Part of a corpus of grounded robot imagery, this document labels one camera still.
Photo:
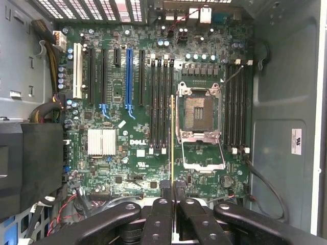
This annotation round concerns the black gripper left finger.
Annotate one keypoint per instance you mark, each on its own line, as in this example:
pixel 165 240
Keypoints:
pixel 158 224

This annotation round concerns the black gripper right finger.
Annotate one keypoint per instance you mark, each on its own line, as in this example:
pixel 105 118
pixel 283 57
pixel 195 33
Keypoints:
pixel 201 224

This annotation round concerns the coin cell battery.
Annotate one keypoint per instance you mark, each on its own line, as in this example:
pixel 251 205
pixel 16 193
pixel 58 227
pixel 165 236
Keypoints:
pixel 227 181

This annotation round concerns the metal socket cover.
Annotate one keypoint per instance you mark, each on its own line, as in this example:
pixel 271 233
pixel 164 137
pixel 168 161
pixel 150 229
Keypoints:
pixel 204 167

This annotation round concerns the silver chipset heatsink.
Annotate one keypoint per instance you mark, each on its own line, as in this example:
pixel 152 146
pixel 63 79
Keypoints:
pixel 102 141

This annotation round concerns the CPU socket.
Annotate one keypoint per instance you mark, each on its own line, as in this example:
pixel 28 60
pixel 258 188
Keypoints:
pixel 199 112

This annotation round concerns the green motherboard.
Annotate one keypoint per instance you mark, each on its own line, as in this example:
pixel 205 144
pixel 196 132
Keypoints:
pixel 120 84

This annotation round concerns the open PC case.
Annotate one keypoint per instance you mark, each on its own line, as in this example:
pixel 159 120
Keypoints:
pixel 281 102

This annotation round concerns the long black expansion slot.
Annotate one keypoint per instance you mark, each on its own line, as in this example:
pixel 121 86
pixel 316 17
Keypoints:
pixel 103 76
pixel 141 76
pixel 92 76

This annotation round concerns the blue expansion slot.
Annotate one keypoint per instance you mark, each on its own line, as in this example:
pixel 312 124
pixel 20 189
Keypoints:
pixel 129 76

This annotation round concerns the socket locking lever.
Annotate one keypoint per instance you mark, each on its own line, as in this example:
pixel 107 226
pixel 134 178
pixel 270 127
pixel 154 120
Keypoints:
pixel 233 74

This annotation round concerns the short black expansion slot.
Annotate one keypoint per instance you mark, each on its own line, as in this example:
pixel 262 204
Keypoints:
pixel 117 57

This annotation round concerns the white expansion slot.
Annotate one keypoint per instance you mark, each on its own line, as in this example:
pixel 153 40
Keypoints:
pixel 77 71

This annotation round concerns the white power connector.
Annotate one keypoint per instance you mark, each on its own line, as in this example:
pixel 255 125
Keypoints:
pixel 60 40

